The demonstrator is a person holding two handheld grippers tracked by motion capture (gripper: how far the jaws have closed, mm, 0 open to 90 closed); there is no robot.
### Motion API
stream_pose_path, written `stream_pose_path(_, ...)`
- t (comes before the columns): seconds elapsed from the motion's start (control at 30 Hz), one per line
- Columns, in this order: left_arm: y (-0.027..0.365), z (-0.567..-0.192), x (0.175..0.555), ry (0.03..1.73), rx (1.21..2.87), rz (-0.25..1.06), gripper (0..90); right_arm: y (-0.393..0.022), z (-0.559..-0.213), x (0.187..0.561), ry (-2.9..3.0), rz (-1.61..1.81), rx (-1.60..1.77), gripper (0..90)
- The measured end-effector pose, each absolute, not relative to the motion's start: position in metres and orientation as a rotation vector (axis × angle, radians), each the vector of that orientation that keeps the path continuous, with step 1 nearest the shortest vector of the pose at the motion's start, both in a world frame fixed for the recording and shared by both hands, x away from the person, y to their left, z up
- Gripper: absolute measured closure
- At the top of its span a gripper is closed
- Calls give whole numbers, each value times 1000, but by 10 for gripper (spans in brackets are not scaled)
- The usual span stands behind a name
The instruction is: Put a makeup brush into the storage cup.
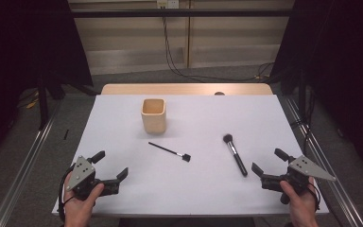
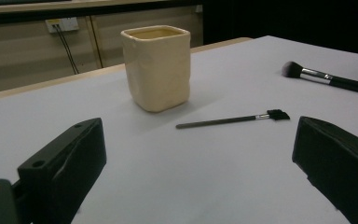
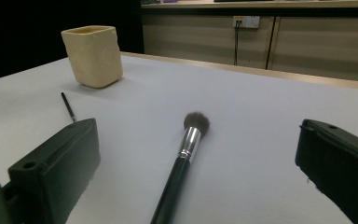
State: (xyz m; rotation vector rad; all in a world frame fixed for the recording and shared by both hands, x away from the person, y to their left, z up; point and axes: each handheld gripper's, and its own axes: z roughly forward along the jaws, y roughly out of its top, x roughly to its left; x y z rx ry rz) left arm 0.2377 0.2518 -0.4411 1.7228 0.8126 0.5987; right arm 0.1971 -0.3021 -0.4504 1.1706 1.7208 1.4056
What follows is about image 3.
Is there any thin black makeup brush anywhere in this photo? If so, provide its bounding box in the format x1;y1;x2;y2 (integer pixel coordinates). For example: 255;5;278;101
61;91;76;123

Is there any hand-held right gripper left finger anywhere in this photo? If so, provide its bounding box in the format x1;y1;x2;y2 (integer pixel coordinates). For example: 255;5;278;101
7;118;102;224

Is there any cream square cup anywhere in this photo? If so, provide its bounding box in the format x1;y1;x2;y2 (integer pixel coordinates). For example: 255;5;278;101
61;25;124;90

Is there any white table mat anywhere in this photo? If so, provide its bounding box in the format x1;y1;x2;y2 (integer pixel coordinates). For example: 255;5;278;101
0;55;358;224

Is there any large black powder brush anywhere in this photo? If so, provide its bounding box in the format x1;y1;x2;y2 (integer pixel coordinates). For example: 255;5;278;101
149;111;211;224

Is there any wooden table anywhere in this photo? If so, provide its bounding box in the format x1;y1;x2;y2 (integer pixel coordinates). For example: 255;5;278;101
120;51;358;91

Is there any black wall cable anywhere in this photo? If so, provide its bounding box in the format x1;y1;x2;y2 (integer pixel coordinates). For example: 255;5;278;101
234;21;241;66

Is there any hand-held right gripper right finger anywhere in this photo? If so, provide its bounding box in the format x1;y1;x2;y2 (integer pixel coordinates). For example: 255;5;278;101
295;119;358;224

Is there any white wall socket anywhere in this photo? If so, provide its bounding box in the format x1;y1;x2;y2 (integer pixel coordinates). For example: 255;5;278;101
232;15;261;30

